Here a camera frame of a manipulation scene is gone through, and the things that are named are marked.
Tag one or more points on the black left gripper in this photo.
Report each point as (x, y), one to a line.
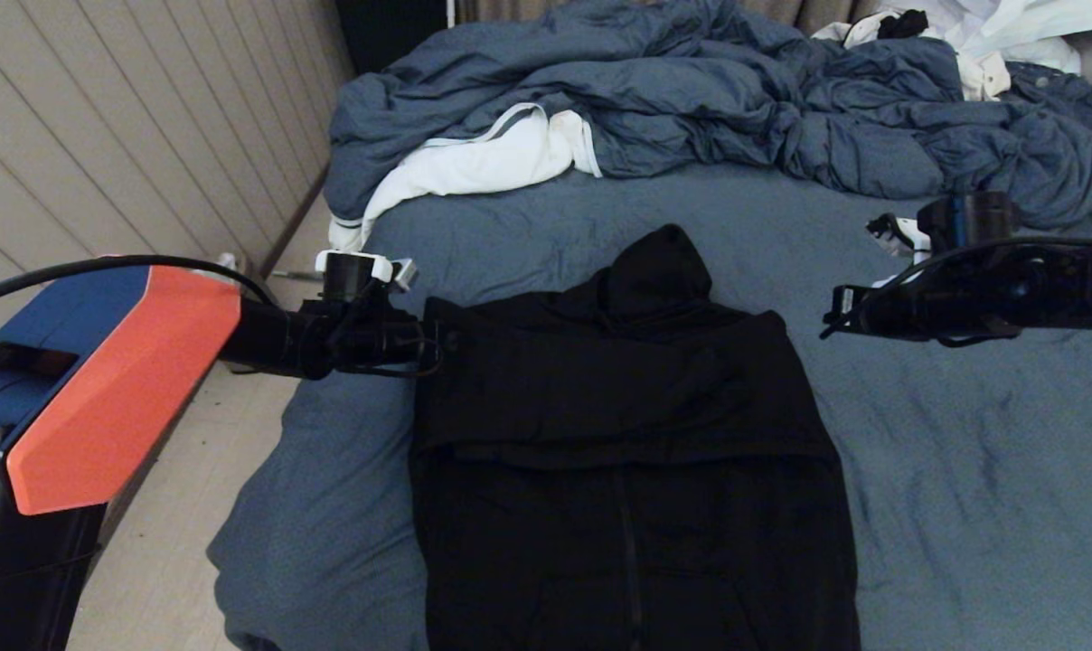
(374, 339)

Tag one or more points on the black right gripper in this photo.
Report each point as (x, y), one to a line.
(953, 303)

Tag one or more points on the black zip hoodie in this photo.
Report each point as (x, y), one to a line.
(645, 497)

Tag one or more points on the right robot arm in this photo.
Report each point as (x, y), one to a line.
(1088, 289)

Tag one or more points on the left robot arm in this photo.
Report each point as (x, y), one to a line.
(94, 398)

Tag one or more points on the white clothes pile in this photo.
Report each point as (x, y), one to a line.
(939, 14)

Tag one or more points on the grey metal rod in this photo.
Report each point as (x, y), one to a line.
(293, 274)

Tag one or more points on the blue bed sheet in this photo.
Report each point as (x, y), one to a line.
(962, 470)

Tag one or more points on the white plastic bin liner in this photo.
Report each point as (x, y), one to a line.
(228, 262)

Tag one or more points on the rumpled blue duvet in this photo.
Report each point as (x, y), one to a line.
(691, 90)

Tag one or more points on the cream garment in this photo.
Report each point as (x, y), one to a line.
(984, 81)

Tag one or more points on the small black garment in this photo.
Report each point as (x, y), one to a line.
(903, 25)

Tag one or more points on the black furniture piece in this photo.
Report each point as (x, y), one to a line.
(392, 27)

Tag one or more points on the beige curtain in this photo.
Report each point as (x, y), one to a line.
(808, 14)

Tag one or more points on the blue denim garment with buttons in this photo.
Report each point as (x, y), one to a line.
(1061, 90)

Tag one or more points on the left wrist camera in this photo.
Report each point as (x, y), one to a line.
(356, 271)

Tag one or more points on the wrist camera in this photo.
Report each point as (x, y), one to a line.
(966, 221)
(356, 271)

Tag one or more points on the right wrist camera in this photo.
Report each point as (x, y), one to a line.
(966, 221)

